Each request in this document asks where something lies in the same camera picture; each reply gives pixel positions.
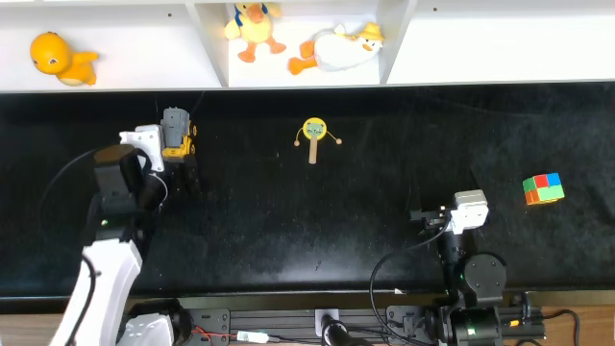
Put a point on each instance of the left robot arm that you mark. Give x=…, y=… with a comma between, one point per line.
x=108, y=269

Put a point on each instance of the yellow plush duck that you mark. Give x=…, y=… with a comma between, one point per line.
x=255, y=30

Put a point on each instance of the white plush duck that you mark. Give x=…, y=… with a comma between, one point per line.
x=341, y=50

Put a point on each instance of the grey and yellow toy truck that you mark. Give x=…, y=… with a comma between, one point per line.
x=179, y=130

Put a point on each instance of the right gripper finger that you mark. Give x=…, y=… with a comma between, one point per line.
x=429, y=218

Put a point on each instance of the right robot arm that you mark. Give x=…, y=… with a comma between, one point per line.
x=483, y=283

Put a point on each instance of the yellow rattle drum toy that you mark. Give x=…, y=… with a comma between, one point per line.
x=314, y=130

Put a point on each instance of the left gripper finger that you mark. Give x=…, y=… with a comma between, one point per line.
x=189, y=174

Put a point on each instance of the yellow rubber duck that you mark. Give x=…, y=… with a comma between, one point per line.
x=57, y=57

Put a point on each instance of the mounting rail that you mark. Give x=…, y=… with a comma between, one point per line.
x=298, y=327

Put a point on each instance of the many-coloured puzzle cube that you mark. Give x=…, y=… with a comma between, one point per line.
x=544, y=188

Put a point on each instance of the white shelf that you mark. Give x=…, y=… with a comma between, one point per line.
x=144, y=53

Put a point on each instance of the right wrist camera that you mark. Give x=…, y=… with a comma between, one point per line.
x=470, y=210

